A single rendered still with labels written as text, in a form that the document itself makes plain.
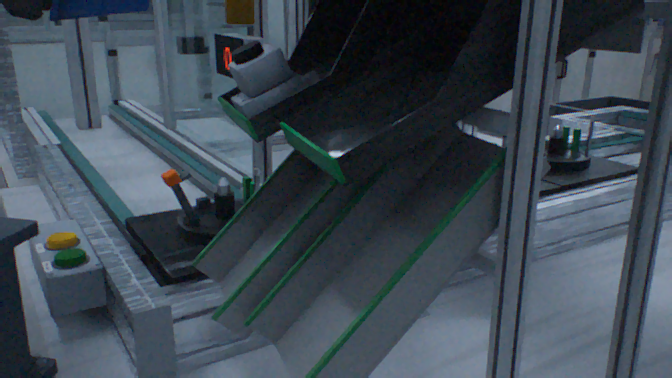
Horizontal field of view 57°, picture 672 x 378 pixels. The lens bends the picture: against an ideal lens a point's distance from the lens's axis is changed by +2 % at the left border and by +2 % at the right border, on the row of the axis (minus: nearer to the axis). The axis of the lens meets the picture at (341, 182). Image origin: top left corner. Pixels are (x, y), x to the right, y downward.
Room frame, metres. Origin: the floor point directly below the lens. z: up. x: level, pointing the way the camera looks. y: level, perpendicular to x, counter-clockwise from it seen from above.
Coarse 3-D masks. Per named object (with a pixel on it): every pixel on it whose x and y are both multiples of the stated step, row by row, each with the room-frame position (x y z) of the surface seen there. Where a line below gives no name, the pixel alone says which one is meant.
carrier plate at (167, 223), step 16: (128, 224) 0.88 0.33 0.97; (144, 224) 0.87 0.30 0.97; (160, 224) 0.88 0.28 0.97; (176, 224) 0.88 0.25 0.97; (144, 240) 0.81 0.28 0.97; (160, 240) 0.81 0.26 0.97; (176, 240) 0.81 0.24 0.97; (160, 256) 0.76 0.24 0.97; (176, 256) 0.76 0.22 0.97; (192, 256) 0.76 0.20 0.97; (160, 272) 0.74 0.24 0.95; (176, 272) 0.71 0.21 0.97; (192, 272) 0.71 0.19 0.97
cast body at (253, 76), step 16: (240, 48) 0.58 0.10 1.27; (256, 48) 0.56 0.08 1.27; (272, 48) 0.57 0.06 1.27; (240, 64) 0.56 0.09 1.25; (256, 64) 0.55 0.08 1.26; (272, 64) 0.56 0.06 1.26; (240, 80) 0.56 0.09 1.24; (256, 80) 0.55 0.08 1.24; (272, 80) 0.56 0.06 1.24; (288, 80) 0.57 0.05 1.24; (304, 80) 0.59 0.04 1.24; (240, 96) 0.58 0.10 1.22; (256, 96) 0.56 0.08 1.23; (272, 96) 0.56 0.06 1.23; (288, 96) 0.57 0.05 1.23; (240, 112) 0.57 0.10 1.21; (256, 112) 0.55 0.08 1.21
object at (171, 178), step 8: (168, 176) 0.81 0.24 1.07; (176, 176) 0.82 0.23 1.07; (184, 176) 0.83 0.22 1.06; (168, 184) 0.81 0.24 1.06; (176, 184) 0.82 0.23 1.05; (176, 192) 0.82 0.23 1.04; (184, 200) 0.82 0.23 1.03; (184, 208) 0.82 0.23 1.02; (192, 208) 0.83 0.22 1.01; (192, 216) 0.83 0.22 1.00
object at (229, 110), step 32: (320, 0) 0.69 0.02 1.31; (352, 0) 0.71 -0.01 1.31; (384, 0) 0.58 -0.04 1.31; (320, 32) 0.69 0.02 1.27; (352, 32) 0.57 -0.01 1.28; (384, 32) 0.58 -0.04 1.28; (288, 64) 0.68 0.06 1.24; (320, 64) 0.69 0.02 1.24; (352, 64) 0.57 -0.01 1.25; (224, 96) 0.65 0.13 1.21; (320, 96) 0.56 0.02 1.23; (256, 128) 0.54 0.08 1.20
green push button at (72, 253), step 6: (60, 252) 0.77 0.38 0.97; (66, 252) 0.77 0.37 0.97; (72, 252) 0.77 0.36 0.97; (78, 252) 0.77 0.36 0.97; (84, 252) 0.77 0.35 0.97; (54, 258) 0.75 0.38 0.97; (60, 258) 0.75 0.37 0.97; (66, 258) 0.75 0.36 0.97; (72, 258) 0.75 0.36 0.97; (78, 258) 0.75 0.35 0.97; (84, 258) 0.76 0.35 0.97; (60, 264) 0.74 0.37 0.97; (66, 264) 0.74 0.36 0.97; (72, 264) 0.74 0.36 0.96; (78, 264) 0.75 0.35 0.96
